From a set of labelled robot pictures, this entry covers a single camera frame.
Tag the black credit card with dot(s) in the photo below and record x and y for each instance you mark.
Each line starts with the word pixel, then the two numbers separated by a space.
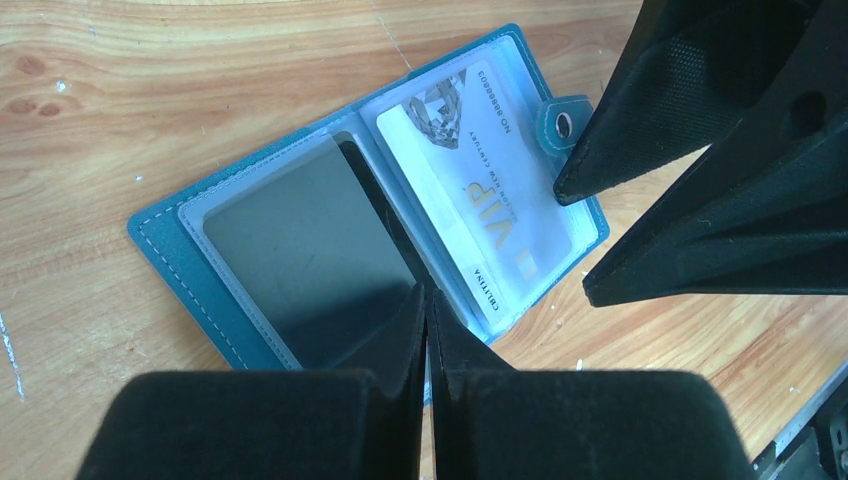
pixel 319 253

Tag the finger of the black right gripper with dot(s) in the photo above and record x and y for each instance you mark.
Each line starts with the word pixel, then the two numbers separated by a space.
pixel 688 73
pixel 763 209

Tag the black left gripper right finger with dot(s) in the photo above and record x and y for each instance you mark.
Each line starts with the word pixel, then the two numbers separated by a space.
pixel 493 421

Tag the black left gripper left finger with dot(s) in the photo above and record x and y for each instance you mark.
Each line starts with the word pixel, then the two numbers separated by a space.
pixel 359 420

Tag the teal leather card holder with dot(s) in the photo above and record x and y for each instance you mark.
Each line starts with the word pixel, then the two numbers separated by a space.
pixel 169 233

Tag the white VIP card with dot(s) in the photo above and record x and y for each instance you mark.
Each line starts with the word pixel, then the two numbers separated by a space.
pixel 460 145

